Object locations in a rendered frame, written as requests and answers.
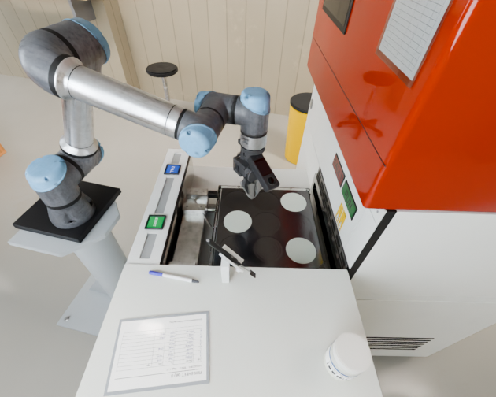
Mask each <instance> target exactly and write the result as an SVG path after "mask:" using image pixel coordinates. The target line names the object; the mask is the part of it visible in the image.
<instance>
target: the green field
mask: <svg viewBox="0 0 496 397"><path fill-rule="evenodd" d="M342 194H343V197H344V199H345V202H346V205H347V208H348V210H349V213H350V217H351V218H352V216H353V214H354V212H355V210H356V208H355V205H354V203H353V199H352V197H351V194H350V191H349V188H348V186H347V184H346V182H345V184H344V186H343V188H342Z"/></svg>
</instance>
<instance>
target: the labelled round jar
mask: <svg viewBox="0 0 496 397"><path fill-rule="evenodd" d="M371 362H372V353H371V351H370V348H369V346H368V344H367V343H366V342H365V340H364V339H363V338H361V337H360V336H359V335H357V334H355V333H352V332H344V333H343V334H341V335H340V336H339V337H338V338H337V339H336V340H335V341H334V342H333V343H332V344H331V345H330V347H329V348H328V349H327V350H326V351H325V354H324V364H325V367H326V369H327V371H328V372H329V373H330V374H331V376H333V377H334V378H335V379H336V380H340V381H348V380H351V379H353V378H355V377H356V376H358V375H359V374H361V373H363V372H364V371H365V370H366V369H368V367H369V366H370V365H371Z"/></svg>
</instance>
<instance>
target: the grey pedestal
mask: <svg viewBox="0 0 496 397"><path fill-rule="evenodd" d="M119 220H120V214H119V210H118V208H117V203H116V200H115V201H114V202H113V204H112V205H111V206H110V208H108V209H107V211H106V212H105V213H104V215H103V216H102V217H101V219H100V220H99V221H98V222H97V224H96V225H95V226H94V227H93V228H92V229H91V231H90V232H89V233H88V234H87V236H86V237H85V238H84V240H83V241H82V242H81V243H77V242H73V241H69V240H66V239H59V238H55V237H52V236H45V235H42V234H39V233H34V232H29V231H25V230H20V231H19V232H18V233H16V234H15V235H14V236H13V237H12V238H11V239H10V240H9V241H8V244H9V245H12V246H15V247H21V248H25V249H29V250H34V251H38V252H41V253H45V254H51V255H54V256H58V257H64V256H65V255H67V254H71V253H72V252H74V253H75V254H76V256H77V257H78V258H79V259H80V261H81V262H82V263H83V264H84V265H85V266H86V268H87V269H88V270H89V271H90V273H91V275H90V277H89V278H88V280H87V282H86V283H85V284H84V286H83V287H82V288H81V289H80V291H79V293H78V294H77V296H76V297H75V298H74V299H73V301H72V303H71V304H70V305H69V307H68V309H67V310H66V311H65V312H64V314H63V315H62V317H61V319H60V320H59V321H58V323H57V325H59V326H62V327H65V328H70V329H73V330H76V331H79V332H85V333H87V334H91V335H93V336H98V334H99V332H100V330H101V327H102V323H103V321H104V319H105V316H106V313H107V310H108V309H109V304H110V303H111V300H112V297H113V294H114V292H115V290H116V287H117V284H118V281H119V279H120V275H121V273H122V270H123V268H124V264H126V262H127V258H126V257H125V255H124V252H123V251H122V250H121V248H120V245H119V244H118V242H117V240H116V238H115V237H114V235H113V233H112V232H111V231H112V229H113V227H114V226H115V225H116V223H117V222H118V221H119Z"/></svg>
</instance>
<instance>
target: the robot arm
mask: <svg viewBox="0 0 496 397"><path fill-rule="evenodd" d="M18 55H19V60H20V63H21V66H22V68H23V70H24V71H25V73H26V74H27V75H28V77H29V78H30V79H31V80H32V81H33V82H34V83H35V84H36V85H37V86H39V87H40V88H42V89H43V90H44V91H46V92H48V93H50V94H52V95H54V96H56V97H59V98H61V108H62V117H63V126H64V135H63V136H62V137H61V138H60V150H59V151H58V152H57V153H56V154H55V155H53V154H49V155H45V156H43V157H42V158H37V159H35V160H34V161H33V162H32V163H31V164H30V165H29V166H28V167H27V168H26V171H25V177H26V179H27V181H28V182H29V185H30V187H31V188H32V189H33V190H34V191H35V192H36V194H37V195H38V196H39V197H40V198H41V199H42V201H43V202H44V204H45V205H46V207H47V211H48V214H49V219H50V221H51V222H52V224H53V225H54V226H56V227H57V228H64V229H67V228H75V227H78V226H80V225H82V224H84V223H86V222H87V221H89V220H90V219H91V218H92V216H93V215H94V212H95V209H96V207H95V204H94V202H93V200H92V199H91V198H90V197H88V196H87V195H85V194H84V193H83V192H82V191H81V190H80V188H79V186H78V183H79V182H80V181H81V180H82V179H83V178H84V177H85V176H86V175H87V174H88V173H89V172H90V171H91V170H92V169H93V168H94V167H95V166H97V165H98V164H99V163H100V162H101V160H102V159H103V157H104V149H103V147H102V146H100V145H101V144H100V142H99V141H98V140H97V139H96V138H95V137H94V108H95V107H96V108H98V109H101V110H104V111H106V112H108V113H111V114H113V115H116V116H118V117H121V118H124V119H125V120H128V121H131V122H133V123H136V124H139V125H141V126H143V127H145V128H148V129H151V130H153V131H156V132H159V133H161V134H163V135H166V136H168V137H171V138H173V139H177V140H179V145H180V147H181V149H182V150H183V151H185V152H186V153H187V154H188V155H190V156H191V157H194V158H201V157H204V156H206V155H207V154H208V153H209V152H210V151H211V150H212V148H213V147H214V146H215V144H216V143H217V139H218V137H219V135H220V134H221V132H222V130H223V129H224V126H225V125H226V124H233V125H240V132H241V135H240V139H238V144H240V145H241V151H240V153H237V156H234V157H233V170H234V171H235V172H236V173H237V174H238V175H239V176H240V177H241V176H243V180H242V181H240V185H241V187H242V188H243V189H244V191H245V192H246V194H247V196H248V197H249V198H250V199H254V198H255V197H256V196H257V194H258V193H259V191H260V190H261V188H262V187H263V189H264V190H265V192H269V191H271V190H273V189H275V188H278V186H279V185H280V183H279V181H278V180H277V178H276V176H275V174H274V172H273V171H272V169H271V168H270V166H269V164H268V162H267V161H266V160H265V157H264V156H263V154H262V153H263V152H264V151H265V146H266V143H267V136H268V119H269V114H270V111H271V109H270V101H271V96H270V94H269V92H268V91H267V90H265V89H264V88H262V87H247V88H245V89H244V90H243V91H242V94H241V95H230V94H225V93H219V92H215V91H199V92H198V94H197V95H196V99H195V100H194V111H192V110H189V109H186V108H184V107H182V106H179V105H177V104H175V103H173V102H170V101H167V100H165V99H163V98H159V97H157V96H156V95H152V94H150V93H148V92H145V91H143V90H140V89H138V88H136V87H133V86H131V85H129V84H126V83H123V82H121V81H119V80H116V79H114V78H112V77H109V76H106V75H104V74H102V65H104V64H106V63H107V61H108V60H109V58H110V48H109V44H108V42H107V40H106V38H105V37H104V36H103V35H102V33H101V31H100V30H99V29H98V28H97V27H96V26H94V25H93V24H92V23H91V22H90V21H88V20H85V19H83V18H79V17H74V18H71V19H69V18H67V19H64V20H63V21H61V22H58V23H56V24H52V25H49V26H46V27H44V28H40V29H37V30H34V31H32V32H29V33H28V34H27V35H25V36H24V38H23V39H22V40H21V41H20V45H19V49H18ZM239 156H240V157H239Z"/></svg>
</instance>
